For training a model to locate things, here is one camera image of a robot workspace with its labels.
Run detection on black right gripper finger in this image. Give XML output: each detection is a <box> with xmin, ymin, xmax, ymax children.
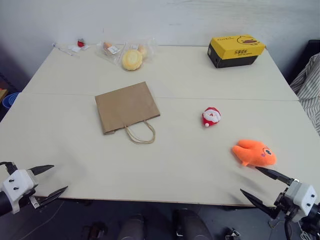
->
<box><xmin>239</xmin><ymin>188</ymin><xmax>280</xmax><ymax>220</ymax></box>
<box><xmin>255</xmin><ymin>166</ymin><xmax>295</xmax><ymax>186</ymax></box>

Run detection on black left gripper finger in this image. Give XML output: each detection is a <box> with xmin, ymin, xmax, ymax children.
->
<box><xmin>27</xmin><ymin>164</ymin><xmax>55</xmax><ymax>176</ymax></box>
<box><xmin>39</xmin><ymin>185</ymin><xmax>69</xmax><ymax>209</ymax></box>

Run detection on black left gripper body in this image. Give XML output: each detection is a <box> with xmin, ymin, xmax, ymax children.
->
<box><xmin>25</xmin><ymin>169</ymin><xmax>43</xmax><ymax>210</ymax></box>

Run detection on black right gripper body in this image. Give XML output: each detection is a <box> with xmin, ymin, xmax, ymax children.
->
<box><xmin>273</xmin><ymin>178</ymin><xmax>301</xmax><ymax>224</ymax></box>

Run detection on clear plastic bag with toy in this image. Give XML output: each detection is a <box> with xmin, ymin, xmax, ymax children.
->
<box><xmin>95</xmin><ymin>40</ymin><xmax>126</xmax><ymax>67</ymax></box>
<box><xmin>124</xmin><ymin>37</ymin><xmax>159</xmax><ymax>67</ymax></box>

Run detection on orange plush fish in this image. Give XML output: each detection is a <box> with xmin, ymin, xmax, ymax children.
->
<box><xmin>231</xmin><ymin>138</ymin><xmax>278</xmax><ymax>168</ymax></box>

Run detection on blue plastic bucket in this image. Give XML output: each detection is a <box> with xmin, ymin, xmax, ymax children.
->
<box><xmin>2</xmin><ymin>91</ymin><xmax>21</xmax><ymax>109</ymax></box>

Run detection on small red santa toy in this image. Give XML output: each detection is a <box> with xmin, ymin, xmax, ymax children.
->
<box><xmin>201</xmin><ymin>106</ymin><xmax>222</xmax><ymax>128</ymax></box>

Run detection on striped white cloth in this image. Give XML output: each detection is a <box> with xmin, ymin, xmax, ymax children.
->
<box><xmin>289</xmin><ymin>52</ymin><xmax>320</xmax><ymax>137</ymax></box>

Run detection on dark chair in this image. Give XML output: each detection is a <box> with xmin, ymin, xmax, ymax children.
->
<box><xmin>286</xmin><ymin>39</ymin><xmax>320</xmax><ymax>85</ymax></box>

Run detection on small red item in wrapper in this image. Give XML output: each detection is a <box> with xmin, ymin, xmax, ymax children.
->
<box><xmin>51</xmin><ymin>42</ymin><xmax>76</xmax><ymax>57</ymax></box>

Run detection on white paper packets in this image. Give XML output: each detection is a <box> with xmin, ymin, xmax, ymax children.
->
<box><xmin>66</xmin><ymin>44</ymin><xmax>91</xmax><ymax>53</ymax></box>

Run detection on yellow and black duck box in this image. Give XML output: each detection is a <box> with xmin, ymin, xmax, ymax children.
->
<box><xmin>207</xmin><ymin>33</ymin><xmax>267</xmax><ymax>69</ymax></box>

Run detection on round yellow plush bread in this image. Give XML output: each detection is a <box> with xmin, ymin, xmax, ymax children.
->
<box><xmin>121</xmin><ymin>48</ymin><xmax>144</xmax><ymax>72</ymax></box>

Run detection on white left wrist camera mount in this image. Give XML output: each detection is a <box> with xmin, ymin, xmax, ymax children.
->
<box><xmin>0</xmin><ymin>168</ymin><xmax>39</xmax><ymax>215</ymax></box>

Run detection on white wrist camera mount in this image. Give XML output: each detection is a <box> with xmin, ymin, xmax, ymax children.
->
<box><xmin>0</xmin><ymin>168</ymin><xmax>39</xmax><ymax>215</ymax></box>
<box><xmin>284</xmin><ymin>180</ymin><xmax>319</xmax><ymax>223</ymax></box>

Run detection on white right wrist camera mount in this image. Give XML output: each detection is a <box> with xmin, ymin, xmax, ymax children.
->
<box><xmin>284</xmin><ymin>180</ymin><xmax>319</xmax><ymax>223</ymax></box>

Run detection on thin white floor cable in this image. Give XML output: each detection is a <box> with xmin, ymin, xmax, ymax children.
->
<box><xmin>24</xmin><ymin>199</ymin><xmax>66</xmax><ymax>239</ymax></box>

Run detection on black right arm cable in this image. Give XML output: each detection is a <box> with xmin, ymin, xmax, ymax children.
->
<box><xmin>283</xmin><ymin>217</ymin><xmax>294</xmax><ymax>240</ymax></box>

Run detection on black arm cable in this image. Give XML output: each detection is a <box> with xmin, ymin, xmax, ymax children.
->
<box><xmin>283</xmin><ymin>217</ymin><xmax>294</xmax><ymax>240</ymax></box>
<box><xmin>0</xmin><ymin>161</ymin><xmax>19</xmax><ymax>176</ymax></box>

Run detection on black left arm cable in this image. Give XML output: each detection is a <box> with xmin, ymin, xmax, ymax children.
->
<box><xmin>0</xmin><ymin>161</ymin><xmax>19</xmax><ymax>176</ymax></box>

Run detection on brown paper bag with handles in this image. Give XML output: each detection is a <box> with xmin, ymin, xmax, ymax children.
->
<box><xmin>94</xmin><ymin>81</ymin><xmax>161</xmax><ymax>145</ymax></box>

